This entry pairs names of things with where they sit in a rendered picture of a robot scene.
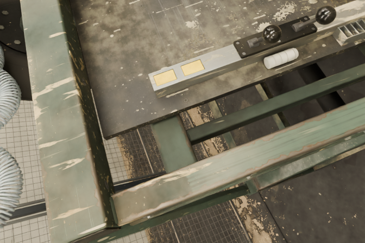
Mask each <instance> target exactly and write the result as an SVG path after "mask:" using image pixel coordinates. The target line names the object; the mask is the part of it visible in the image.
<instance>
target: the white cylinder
mask: <svg viewBox="0 0 365 243"><path fill-rule="evenodd" d="M298 55H299V54H298V51H297V50H296V49H295V48H291V49H287V50H284V51H282V52H279V53H276V54H274V55H271V56H268V57H266V58H264V64H265V66H266V68H268V69H270V68H273V67H276V66H278V65H281V64H284V63H287V62H289V61H292V60H294V59H296V58H297V57H298Z"/></svg>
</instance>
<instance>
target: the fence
mask: <svg viewBox="0 0 365 243"><path fill-rule="evenodd" d="M335 9H336V14H337V15H336V18H335V20H334V21H333V22H331V23H330V24H327V25H321V24H319V23H318V22H315V23H314V25H315V26H316V27H317V28H318V30H317V32H316V33H313V34H310V35H307V36H304V37H301V38H299V39H296V40H294V41H291V42H287V43H285V44H282V45H280V46H277V47H274V48H271V49H269V50H265V51H263V52H260V53H257V54H255V55H252V56H249V57H246V58H244V59H242V58H241V57H240V56H239V54H238V52H237V50H236V48H235V47H234V45H233V44H231V45H229V46H226V47H223V48H221V49H218V50H214V51H212V52H209V53H206V54H204V55H201V56H198V57H195V58H192V59H190V60H187V61H184V62H181V63H178V64H176V65H173V66H170V67H167V68H164V69H161V70H159V71H156V72H153V73H150V74H148V75H149V78H150V81H151V83H152V87H153V89H154V92H155V94H156V97H157V98H159V97H163V96H165V95H168V94H171V93H173V92H176V91H179V90H181V89H184V88H187V87H190V86H193V85H195V84H198V83H200V82H203V81H206V80H209V79H212V78H215V77H217V76H220V75H223V74H225V73H229V72H231V71H234V70H236V69H239V68H242V67H245V66H247V65H251V64H253V63H256V62H259V61H261V60H264V58H266V57H268V56H271V55H274V54H276V53H279V52H282V51H284V50H287V49H291V48H297V47H300V46H303V45H305V44H308V43H311V42H313V41H316V40H319V39H322V38H324V37H327V36H330V35H332V34H333V33H334V32H335V30H336V29H337V28H338V27H340V26H343V25H345V24H348V23H351V22H354V21H357V20H360V19H363V20H364V21H365V0H355V1H353V2H350V3H347V4H344V5H341V6H339V7H336V8H335ZM198 60H200V61H201V63H202V65H203V67H204V70H202V71H198V72H196V73H193V74H190V75H187V76H184V74H183V71H182V69H181V66H183V65H186V64H189V63H191V62H195V61H198ZM170 70H173V71H174V73H175V76H176V78H177V79H176V80H173V81H170V82H168V83H165V84H163V85H160V86H157V85H156V82H155V80H154V76H155V75H158V74H161V73H164V72H167V71H170Z"/></svg>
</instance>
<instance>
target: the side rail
mask: <svg viewBox="0 0 365 243"><path fill-rule="evenodd" d="M363 134H365V97H364V98H361V99H359V100H356V101H353V102H351V103H348V104H346V105H343V106H340V107H338V108H335V109H333V110H330V111H327V112H325V113H322V114H320V115H317V116H315V117H312V118H309V119H307V120H304V121H301V122H299V123H296V124H294V125H291V126H289V127H286V128H284V129H281V130H278V131H275V132H273V133H270V134H268V135H265V136H263V137H260V138H258V139H255V140H252V141H250V142H247V143H244V144H242V145H239V146H237V147H234V148H232V149H229V150H227V151H224V152H221V153H219V154H216V155H213V156H211V157H208V158H206V159H203V160H201V161H198V162H195V163H193V164H190V165H187V166H185V167H182V168H180V169H177V170H175V171H172V172H169V173H167V174H164V175H162V176H159V177H156V178H154V179H152V180H149V181H146V182H143V183H141V184H138V185H136V186H133V187H131V188H128V189H125V190H122V191H120V192H117V193H115V194H112V195H111V197H112V198H113V201H114V205H115V210H116V214H117V219H118V224H117V225H118V226H123V225H125V224H127V223H129V224H130V225H131V226H134V225H136V224H138V223H141V222H144V221H146V220H149V219H151V218H154V217H156V216H159V215H161V214H164V213H166V212H169V211H172V210H174V209H177V208H179V207H182V206H184V205H186V204H189V203H191V202H194V201H196V200H199V199H202V198H204V197H207V196H209V195H212V194H214V193H217V192H219V191H222V190H224V189H227V188H230V187H232V186H235V185H237V184H239V183H242V182H245V181H247V180H250V179H252V178H254V177H257V176H260V175H262V174H265V173H267V172H270V171H272V170H275V169H277V168H280V167H283V166H284V165H288V164H290V163H293V162H295V161H298V160H300V159H302V158H305V157H307V156H310V155H313V154H315V153H318V152H320V151H323V150H325V149H328V148H330V147H333V146H335V145H338V144H340V143H343V142H346V141H348V140H350V139H353V138H355V137H358V136H360V135H363Z"/></svg>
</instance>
